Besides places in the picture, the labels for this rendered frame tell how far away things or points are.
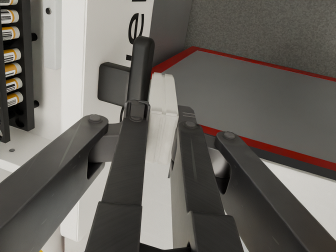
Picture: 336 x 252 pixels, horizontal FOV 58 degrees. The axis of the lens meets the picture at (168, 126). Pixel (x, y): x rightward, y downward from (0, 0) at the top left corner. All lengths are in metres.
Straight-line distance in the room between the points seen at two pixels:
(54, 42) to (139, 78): 0.13
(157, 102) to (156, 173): 0.27
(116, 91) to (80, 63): 0.03
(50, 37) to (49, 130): 0.11
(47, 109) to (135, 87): 0.17
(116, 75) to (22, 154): 0.17
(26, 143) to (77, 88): 0.17
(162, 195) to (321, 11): 0.83
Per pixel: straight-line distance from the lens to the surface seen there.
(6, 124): 0.32
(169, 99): 0.17
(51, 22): 0.32
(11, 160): 0.35
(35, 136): 0.39
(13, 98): 0.32
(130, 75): 0.21
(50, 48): 0.32
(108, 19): 0.22
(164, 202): 0.44
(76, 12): 0.20
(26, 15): 0.31
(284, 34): 1.10
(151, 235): 0.49
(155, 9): 0.74
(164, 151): 0.16
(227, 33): 1.11
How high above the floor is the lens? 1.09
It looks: 61 degrees down
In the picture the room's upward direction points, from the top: 139 degrees counter-clockwise
